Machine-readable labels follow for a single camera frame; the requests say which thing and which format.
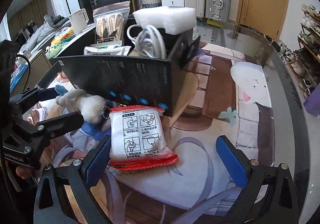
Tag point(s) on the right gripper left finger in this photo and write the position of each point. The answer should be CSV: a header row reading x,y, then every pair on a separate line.
x,y
52,204

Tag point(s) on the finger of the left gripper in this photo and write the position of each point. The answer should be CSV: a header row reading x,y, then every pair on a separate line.
x,y
58,126
32,96

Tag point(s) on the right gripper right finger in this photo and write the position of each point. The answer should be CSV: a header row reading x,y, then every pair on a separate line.
x,y
268,193

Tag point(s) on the white plush toy keychain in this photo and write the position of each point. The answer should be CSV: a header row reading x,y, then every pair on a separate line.
x,y
93,108

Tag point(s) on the red white snack packet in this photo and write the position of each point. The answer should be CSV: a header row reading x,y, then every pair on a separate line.
x,y
137,139

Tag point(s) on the white medicine sachet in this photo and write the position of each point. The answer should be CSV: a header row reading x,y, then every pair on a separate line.
x,y
107,48

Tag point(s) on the black cardboard box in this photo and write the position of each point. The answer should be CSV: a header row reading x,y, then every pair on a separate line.
x,y
133,80

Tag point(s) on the zip bag of white laces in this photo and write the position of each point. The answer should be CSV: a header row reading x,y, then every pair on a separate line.
x,y
110,21

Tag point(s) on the white foam wrap piece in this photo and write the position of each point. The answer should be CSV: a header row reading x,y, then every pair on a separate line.
x,y
172,19

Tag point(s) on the person's left hand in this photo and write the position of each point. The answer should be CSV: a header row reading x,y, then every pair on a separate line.
x,y
23,172

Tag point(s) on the grey side cabinet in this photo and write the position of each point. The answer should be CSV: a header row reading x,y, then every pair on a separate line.
x,y
28,74

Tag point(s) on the white air purifier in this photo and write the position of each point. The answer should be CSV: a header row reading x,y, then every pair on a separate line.
x,y
79,20

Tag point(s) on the purple bag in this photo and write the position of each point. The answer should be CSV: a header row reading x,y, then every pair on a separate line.
x,y
312,103

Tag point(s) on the anime print table mat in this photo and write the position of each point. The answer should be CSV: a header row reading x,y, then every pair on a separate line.
x,y
227,94

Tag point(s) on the wooden shoe rack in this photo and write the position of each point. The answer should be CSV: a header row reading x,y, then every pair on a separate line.
x,y
305,60

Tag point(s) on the wicker basket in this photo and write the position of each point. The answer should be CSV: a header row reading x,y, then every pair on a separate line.
x,y
151,3

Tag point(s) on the silver aluminium suitcase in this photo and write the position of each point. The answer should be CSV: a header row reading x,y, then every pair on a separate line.
x,y
218,10

